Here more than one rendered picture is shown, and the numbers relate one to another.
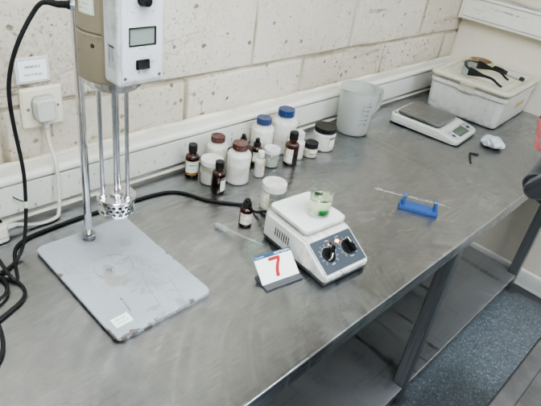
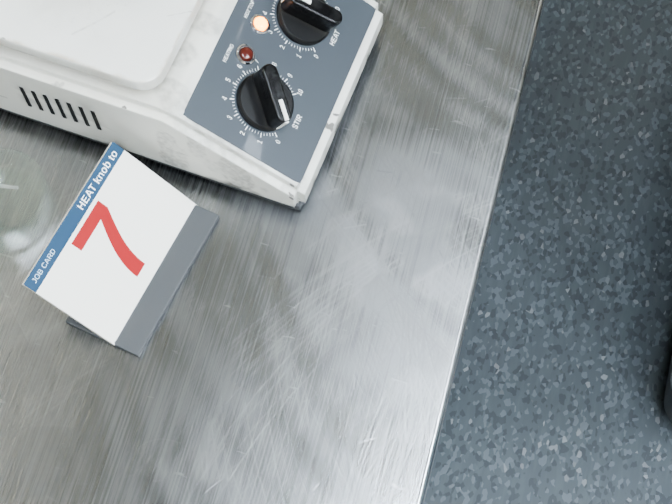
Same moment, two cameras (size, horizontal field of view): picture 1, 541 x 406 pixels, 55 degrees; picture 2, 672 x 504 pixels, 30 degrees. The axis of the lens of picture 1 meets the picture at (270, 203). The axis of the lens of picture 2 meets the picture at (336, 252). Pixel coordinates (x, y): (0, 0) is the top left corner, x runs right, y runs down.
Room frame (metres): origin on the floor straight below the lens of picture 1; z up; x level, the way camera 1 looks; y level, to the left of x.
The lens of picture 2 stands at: (0.53, -0.04, 1.37)
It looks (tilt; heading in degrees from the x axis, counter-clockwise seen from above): 67 degrees down; 338
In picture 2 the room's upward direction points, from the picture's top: 4 degrees counter-clockwise
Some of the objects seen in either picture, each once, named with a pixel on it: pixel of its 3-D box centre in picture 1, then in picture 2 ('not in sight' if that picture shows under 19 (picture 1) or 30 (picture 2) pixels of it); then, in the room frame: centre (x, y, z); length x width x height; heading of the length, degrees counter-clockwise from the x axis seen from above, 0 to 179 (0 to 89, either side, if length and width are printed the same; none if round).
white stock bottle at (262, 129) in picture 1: (262, 135); not in sight; (1.34, 0.05, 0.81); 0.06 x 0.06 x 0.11
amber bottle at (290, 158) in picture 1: (291, 147); not in sight; (1.31, -0.03, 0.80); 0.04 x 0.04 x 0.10
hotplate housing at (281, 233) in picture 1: (312, 234); (156, 25); (0.93, -0.10, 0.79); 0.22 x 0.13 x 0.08; 44
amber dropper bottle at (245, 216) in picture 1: (246, 210); not in sight; (0.98, 0.05, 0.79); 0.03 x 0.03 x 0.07
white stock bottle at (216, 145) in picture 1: (216, 152); not in sight; (1.21, 0.16, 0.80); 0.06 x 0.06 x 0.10
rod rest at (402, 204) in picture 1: (419, 204); not in sight; (1.17, -0.38, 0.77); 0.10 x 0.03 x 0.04; 79
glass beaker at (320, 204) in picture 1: (320, 199); not in sight; (0.93, -0.10, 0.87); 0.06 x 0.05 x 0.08; 163
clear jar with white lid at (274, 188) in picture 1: (272, 196); not in sight; (1.05, 0.00, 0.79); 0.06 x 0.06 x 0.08
